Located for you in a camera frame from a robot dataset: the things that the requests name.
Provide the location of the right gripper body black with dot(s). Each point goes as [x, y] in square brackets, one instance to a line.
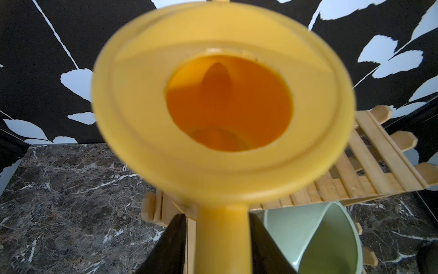
[427, 258]

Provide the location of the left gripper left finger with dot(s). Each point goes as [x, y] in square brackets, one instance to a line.
[168, 255]

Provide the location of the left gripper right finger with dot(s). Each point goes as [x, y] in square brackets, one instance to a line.
[266, 256]

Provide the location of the green watering can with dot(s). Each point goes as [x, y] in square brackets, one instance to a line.
[316, 238]

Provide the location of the wooden slatted two-tier shelf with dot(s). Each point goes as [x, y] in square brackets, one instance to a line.
[373, 167]

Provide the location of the yellow watering can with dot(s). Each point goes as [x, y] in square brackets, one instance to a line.
[222, 105]

